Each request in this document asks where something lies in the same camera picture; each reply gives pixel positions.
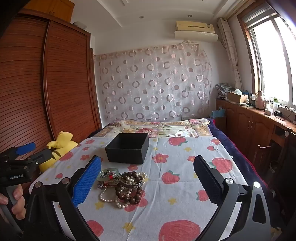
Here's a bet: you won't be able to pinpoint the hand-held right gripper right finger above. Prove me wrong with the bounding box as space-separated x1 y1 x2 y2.
193 155 272 241

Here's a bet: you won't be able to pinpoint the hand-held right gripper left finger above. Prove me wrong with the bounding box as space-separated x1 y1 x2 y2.
23 155 102 241

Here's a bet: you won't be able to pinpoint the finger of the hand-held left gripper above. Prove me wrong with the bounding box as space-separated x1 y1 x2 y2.
0 142 37 163
25 148 55 168

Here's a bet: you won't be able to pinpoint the pale jade bangle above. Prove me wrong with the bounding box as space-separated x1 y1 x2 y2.
97 168 120 182

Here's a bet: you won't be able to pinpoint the red string charm bracelet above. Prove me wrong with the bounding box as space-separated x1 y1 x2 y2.
97 174 121 189

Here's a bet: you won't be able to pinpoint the beaded bracelets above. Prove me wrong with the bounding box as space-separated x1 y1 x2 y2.
99 171 148 209

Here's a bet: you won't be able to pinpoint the dark wooden bead bracelet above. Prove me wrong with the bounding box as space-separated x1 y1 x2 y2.
115 171 145 205

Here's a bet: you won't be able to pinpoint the black box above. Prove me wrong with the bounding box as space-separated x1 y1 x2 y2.
105 133 150 165

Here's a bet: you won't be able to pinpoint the silver bangle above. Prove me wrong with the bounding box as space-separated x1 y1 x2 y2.
119 172 145 188

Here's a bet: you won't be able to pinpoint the person's left hand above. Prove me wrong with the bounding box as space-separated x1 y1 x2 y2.
0 185 26 220

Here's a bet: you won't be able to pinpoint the yellow plush toy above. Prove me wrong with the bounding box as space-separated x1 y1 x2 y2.
39 131 79 173

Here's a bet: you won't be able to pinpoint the navy blanket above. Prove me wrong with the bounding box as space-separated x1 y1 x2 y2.
205 118 269 193

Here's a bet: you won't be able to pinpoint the strawberry print blanket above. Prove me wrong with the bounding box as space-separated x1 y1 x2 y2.
29 136 250 241

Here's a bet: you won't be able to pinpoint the blue bag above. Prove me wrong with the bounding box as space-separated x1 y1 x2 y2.
211 108 226 120

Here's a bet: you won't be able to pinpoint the long wooden cabinet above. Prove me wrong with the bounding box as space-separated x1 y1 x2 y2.
215 97 296 164

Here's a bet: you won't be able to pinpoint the wooden chair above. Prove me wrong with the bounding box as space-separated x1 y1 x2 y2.
252 127 293 187

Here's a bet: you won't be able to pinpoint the floral quilt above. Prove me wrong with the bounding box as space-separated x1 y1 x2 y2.
92 118 212 139

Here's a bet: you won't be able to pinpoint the brown slatted wardrobe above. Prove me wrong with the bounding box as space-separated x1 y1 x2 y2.
0 13 102 163

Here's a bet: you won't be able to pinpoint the cardboard box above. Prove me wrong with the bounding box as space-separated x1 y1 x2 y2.
227 91 248 104

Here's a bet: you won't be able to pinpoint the bundle of printed cloth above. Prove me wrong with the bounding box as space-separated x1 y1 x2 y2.
216 82 235 98

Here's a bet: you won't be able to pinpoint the circle pattern curtain cloth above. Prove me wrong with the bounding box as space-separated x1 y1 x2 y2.
93 42 213 122

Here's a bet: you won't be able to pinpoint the patterned window curtain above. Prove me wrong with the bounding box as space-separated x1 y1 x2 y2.
217 18 243 90

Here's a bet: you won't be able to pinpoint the window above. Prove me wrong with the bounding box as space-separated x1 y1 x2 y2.
238 0 296 110

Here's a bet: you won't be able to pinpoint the beige air conditioner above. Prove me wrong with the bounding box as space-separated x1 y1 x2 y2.
174 20 219 42

